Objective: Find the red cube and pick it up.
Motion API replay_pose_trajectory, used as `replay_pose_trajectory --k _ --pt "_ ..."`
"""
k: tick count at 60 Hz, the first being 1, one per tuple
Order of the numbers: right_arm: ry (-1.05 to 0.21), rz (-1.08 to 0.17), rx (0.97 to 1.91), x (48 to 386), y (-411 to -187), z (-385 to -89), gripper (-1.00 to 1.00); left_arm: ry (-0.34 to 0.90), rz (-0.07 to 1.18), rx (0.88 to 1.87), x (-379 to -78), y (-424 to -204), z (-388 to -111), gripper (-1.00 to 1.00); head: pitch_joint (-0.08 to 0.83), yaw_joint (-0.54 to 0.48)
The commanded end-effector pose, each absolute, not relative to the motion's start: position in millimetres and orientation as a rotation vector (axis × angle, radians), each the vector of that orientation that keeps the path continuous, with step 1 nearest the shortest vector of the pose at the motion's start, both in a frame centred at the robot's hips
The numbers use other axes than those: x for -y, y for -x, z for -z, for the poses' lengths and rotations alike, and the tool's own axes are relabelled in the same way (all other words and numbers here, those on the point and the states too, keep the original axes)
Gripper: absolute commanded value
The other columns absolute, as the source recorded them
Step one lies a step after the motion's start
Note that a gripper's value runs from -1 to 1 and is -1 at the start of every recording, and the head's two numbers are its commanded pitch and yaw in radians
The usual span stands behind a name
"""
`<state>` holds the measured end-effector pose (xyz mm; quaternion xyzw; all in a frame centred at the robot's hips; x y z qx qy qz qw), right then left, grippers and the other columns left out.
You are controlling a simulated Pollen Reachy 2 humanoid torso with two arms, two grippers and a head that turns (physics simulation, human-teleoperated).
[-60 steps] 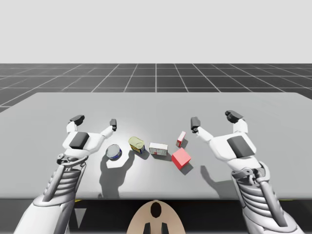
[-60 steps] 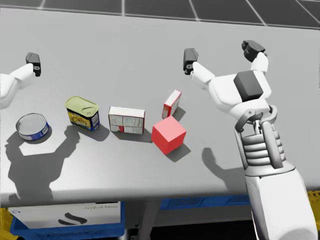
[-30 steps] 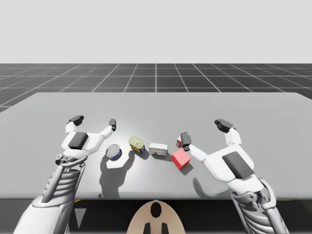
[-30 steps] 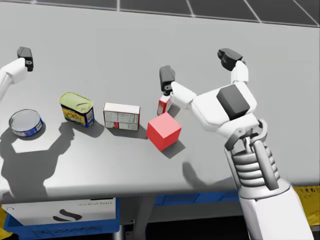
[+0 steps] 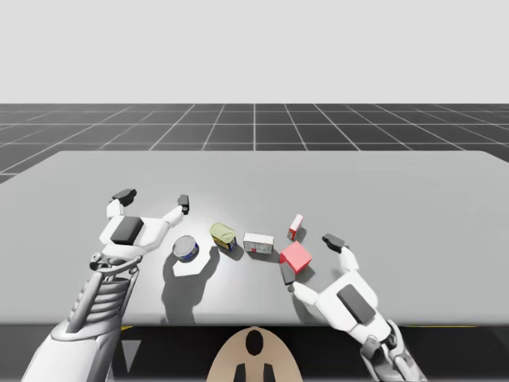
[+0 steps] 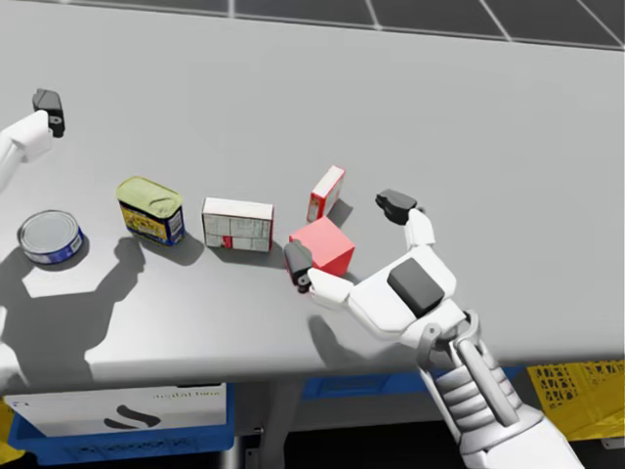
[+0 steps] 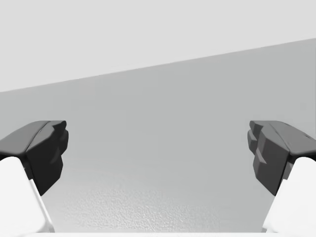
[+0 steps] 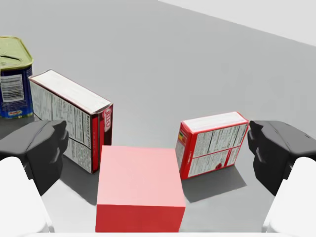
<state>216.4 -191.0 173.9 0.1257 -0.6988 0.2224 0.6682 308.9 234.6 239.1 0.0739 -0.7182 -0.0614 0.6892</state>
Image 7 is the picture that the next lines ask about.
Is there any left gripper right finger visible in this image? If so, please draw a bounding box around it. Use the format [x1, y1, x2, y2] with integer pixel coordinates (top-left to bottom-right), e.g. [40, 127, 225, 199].
[247, 120, 316, 234]

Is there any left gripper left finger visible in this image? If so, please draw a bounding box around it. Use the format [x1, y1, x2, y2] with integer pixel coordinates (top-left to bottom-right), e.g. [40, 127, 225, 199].
[0, 120, 70, 234]

